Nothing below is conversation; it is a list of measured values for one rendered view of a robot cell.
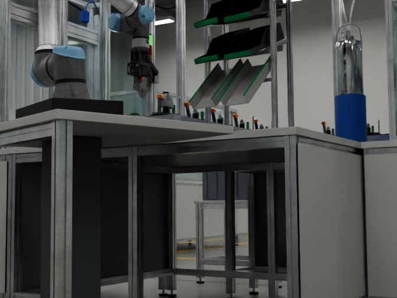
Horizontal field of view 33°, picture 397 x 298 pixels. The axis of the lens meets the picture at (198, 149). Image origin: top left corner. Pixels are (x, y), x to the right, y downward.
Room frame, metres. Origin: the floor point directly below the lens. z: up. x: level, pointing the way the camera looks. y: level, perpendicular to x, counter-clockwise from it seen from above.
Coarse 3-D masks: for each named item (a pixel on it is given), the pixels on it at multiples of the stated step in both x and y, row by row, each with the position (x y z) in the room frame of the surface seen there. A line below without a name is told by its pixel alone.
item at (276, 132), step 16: (272, 128) 2.44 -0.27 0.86; (288, 128) 2.41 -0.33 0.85; (304, 128) 2.45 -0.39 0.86; (160, 144) 2.74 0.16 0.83; (336, 144) 2.81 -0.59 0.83; (352, 144) 2.92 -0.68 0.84; (112, 160) 3.67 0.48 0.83; (144, 160) 3.69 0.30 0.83; (160, 160) 3.70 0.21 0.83; (176, 160) 3.71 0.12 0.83; (192, 160) 3.72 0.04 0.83; (208, 160) 3.73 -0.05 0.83; (224, 160) 3.74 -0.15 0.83; (240, 160) 3.75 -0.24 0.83; (256, 160) 3.76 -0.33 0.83; (272, 160) 3.77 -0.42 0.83
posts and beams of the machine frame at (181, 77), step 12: (180, 0) 4.23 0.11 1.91; (180, 12) 4.23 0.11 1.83; (180, 24) 4.23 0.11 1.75; (180, 36) 4.23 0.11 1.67; (180, 48) 4.23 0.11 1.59; (180, 60) 4.23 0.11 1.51; (180, 72) 4.23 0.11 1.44; (180, 84) 4.23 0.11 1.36; (180, 96) 4.23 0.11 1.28; (180, 108) 4.23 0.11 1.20
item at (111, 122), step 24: (24, 120) 2.07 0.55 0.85; (48, 120) 1.95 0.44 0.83; (72, 120) 1.95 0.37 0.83; (96, 120) 1.99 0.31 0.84; (120, 120) 2.05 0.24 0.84; (144, 120) 2.11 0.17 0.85; (168, 120) 2.17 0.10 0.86; (24, 144) 2.69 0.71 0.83; (120, 144) 2.73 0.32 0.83; (144, 144) 2.74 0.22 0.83
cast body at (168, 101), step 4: (164, 92) 2.99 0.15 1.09; (168, 92) 3.00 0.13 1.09; (164, 96) 2.98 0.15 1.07; (168, 96) 2.99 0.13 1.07; (172, 96) 3.01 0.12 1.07; (164, 100) 2.97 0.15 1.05; (168, 100) 2.99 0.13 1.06; (172, 100) 3.01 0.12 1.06; (164, 104) 2.97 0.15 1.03; (168, 104) 2.98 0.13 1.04; (172, 104) 3.01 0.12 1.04
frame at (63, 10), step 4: (60, 0) 3.53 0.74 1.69; (64, 0) 3.51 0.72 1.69; (60, 4) 3.52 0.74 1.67; (64, 4) 3.51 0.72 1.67; (64, 8) 3.51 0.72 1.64; (64, 12) 3.51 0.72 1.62; (64, 16) 3.51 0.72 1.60; (64, 20) 3.51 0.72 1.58; (64, 24) 3.51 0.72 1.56; (64, 28) 3.51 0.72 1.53; (64, 32) 3.51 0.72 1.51; (64, 36) 3.51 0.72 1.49; (64, 40) 3.51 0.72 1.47; (64, 44) 3.51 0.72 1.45
